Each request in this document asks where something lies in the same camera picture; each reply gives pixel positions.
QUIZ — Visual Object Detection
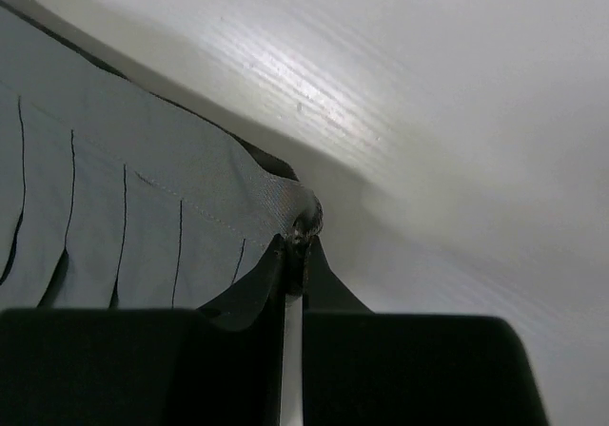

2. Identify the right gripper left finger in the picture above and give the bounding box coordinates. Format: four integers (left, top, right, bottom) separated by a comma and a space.
1, 237, 285, 425

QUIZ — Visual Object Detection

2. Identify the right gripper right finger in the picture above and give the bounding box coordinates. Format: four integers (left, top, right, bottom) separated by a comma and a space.
302, 240, 548, 425

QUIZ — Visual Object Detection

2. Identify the grey pleated skirt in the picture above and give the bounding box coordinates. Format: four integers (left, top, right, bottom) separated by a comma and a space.
1, 10, 319, 309

